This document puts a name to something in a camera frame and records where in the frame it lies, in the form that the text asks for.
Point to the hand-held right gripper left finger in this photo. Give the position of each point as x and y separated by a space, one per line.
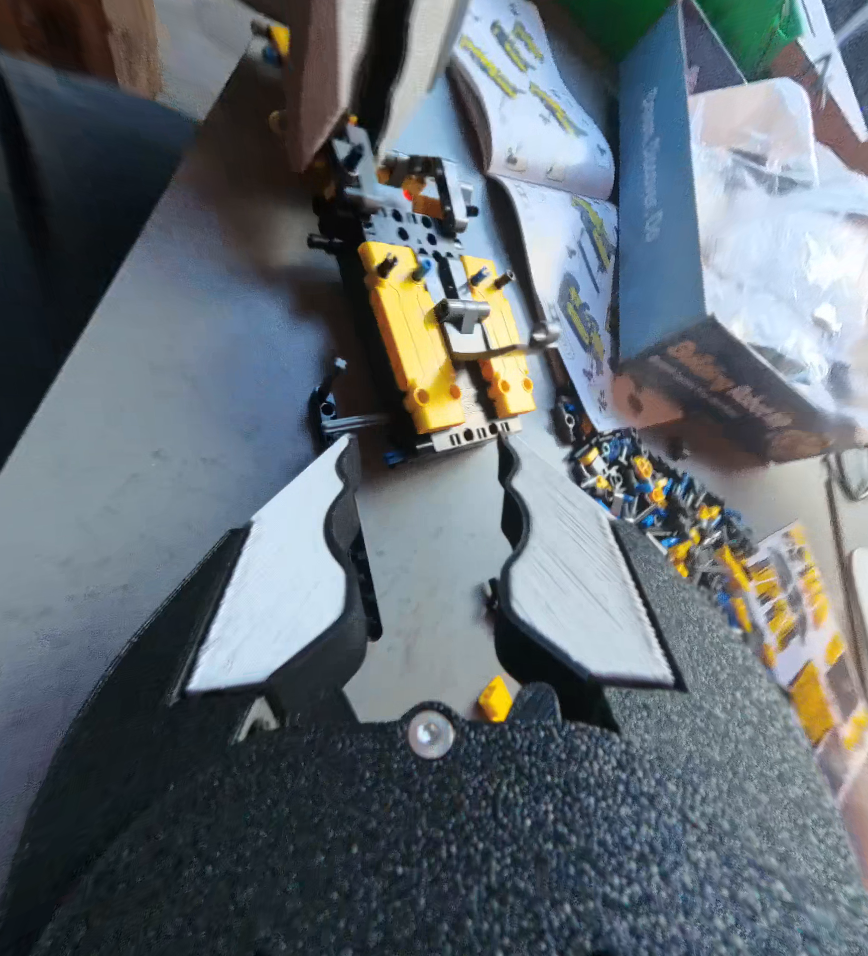
277 590

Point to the grey desk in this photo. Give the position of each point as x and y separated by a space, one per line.
142 448

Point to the long black holed beam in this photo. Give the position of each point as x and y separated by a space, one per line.
371 597

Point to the black angled connector brick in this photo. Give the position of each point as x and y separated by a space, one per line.
327 403

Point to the wooden furniture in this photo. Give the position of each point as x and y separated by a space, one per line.
75 45

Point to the small yellow brick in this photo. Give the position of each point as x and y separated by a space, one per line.
495 700

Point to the person's dark clothing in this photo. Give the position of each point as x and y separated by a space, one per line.
45 224

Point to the yellow sticker sheet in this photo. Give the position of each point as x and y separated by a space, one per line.
807 635

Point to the building instruction booklet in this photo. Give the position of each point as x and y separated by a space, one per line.
553 134

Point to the pile of small building bricks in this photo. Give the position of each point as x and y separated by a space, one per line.
650 500

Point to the yellow toy vehicle model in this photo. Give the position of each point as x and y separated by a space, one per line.
411 336

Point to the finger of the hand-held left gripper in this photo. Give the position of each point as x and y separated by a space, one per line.
426 52
322 75

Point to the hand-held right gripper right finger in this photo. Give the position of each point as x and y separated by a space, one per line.
583 590

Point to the blue cardboard box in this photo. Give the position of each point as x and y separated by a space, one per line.
658 224

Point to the crumpled clear plastic bags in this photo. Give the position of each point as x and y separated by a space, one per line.
792 246

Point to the green box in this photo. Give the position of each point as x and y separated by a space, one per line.
628 22

